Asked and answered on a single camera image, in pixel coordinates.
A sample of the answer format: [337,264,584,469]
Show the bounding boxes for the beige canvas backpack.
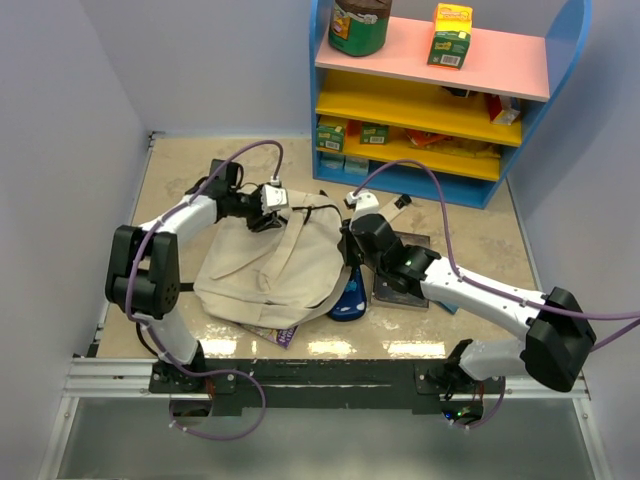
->
[194,190,351,330]

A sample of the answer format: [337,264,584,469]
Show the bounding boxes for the small blue notebook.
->
[431,300,459,315]

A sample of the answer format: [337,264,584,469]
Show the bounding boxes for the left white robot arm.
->
[105,159,287,393]

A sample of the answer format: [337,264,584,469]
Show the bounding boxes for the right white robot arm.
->
[341,214,596,393]

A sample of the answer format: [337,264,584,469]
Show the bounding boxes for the A Tale of Two Cities book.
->
[371,231,430,310]

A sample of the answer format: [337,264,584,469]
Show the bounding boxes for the blue shark pencil case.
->
[327,267,367,323]

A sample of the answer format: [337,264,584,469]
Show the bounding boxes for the light blue box right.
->
[343,156,369,177]

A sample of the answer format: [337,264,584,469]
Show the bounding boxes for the light blue box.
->
[320,152,345,171]
[343,156,369,177]

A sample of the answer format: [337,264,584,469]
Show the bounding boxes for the light blue box left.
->
[320,152,345,171]

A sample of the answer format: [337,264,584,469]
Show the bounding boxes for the green box left shelf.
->
[316,123,346,152]

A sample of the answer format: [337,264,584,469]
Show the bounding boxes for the green box shelf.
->
[359,122,390,145]
[316,123,346,152]

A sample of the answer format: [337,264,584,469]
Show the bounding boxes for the purple 52-Storey Treehouse book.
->
[239,324,298,349]

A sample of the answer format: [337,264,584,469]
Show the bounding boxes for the green box middle shelf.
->
[359,122,390,145]

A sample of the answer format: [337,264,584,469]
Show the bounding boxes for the orange snack packet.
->
[404,128,451,149]

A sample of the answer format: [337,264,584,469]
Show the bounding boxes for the blue colourful shelf unit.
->
[309,1,592,208]

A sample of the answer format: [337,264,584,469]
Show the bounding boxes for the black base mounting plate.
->
[149,359,501,416]

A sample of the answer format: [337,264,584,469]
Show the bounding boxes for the red white box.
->
[484,93,521,126]

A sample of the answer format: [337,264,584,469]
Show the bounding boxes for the green brown jar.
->
[328,0,392,57]

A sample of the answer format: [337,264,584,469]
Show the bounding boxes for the yellow green carton box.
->
[427,3,473,70]

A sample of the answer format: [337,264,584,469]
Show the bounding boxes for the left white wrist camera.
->
[260,184,289,215]

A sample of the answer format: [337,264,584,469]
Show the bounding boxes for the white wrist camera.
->
[344,190,379,220]
[260,184,289,215]

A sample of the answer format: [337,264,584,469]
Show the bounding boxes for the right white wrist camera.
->
[344,190,379,220]

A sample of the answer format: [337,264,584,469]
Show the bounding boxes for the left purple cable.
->
[124,139,268,441]

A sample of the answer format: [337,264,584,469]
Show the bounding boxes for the purple cable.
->
[124,139,268,441]
[349,158,640,430]

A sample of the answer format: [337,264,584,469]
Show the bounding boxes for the aluminium rail frame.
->
[34,130,609,480]

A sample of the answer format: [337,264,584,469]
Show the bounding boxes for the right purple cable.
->
[349,158,640,430]

